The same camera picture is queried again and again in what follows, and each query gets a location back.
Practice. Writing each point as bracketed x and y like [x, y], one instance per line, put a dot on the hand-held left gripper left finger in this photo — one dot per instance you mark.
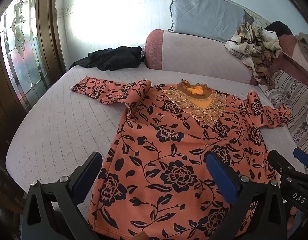
[87, 177]

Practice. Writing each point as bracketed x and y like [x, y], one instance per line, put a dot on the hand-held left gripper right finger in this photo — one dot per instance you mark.
[218, 177]

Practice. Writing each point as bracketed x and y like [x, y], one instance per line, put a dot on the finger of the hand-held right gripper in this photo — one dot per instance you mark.
[303, 157]
[280, 163]

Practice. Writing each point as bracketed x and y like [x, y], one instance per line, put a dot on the orange black floral shirt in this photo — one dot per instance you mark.
[173, 150]

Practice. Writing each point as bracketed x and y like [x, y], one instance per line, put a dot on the person's right hand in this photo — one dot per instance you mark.
[292, 221]

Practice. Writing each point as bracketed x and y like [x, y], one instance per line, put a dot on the striped floral cushion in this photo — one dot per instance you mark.
[291, 97]

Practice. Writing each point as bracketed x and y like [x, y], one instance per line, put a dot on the quilted light pink bed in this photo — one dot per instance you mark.
[56, 120]

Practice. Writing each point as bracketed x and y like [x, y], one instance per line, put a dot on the dark red headboard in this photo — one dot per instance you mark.
[293, 55]

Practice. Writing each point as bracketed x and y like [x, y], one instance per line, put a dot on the beige garment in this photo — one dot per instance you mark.
[304, 40]

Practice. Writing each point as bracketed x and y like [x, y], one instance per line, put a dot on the black clothing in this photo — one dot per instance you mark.
[111, 58]

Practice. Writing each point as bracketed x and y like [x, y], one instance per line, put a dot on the beige leaf-print cloth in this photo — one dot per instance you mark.
[253, 45]

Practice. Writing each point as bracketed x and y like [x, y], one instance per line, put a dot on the pink rolled quilt bolster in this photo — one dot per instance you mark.
[193, 55]

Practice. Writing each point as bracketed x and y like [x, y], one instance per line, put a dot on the small black cloth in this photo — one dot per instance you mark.
[278, 28]

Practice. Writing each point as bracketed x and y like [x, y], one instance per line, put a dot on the stained glass door panel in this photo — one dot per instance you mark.
[21, 47]

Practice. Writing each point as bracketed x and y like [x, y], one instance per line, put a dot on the grey-blue pillow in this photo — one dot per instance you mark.
[206, 15]

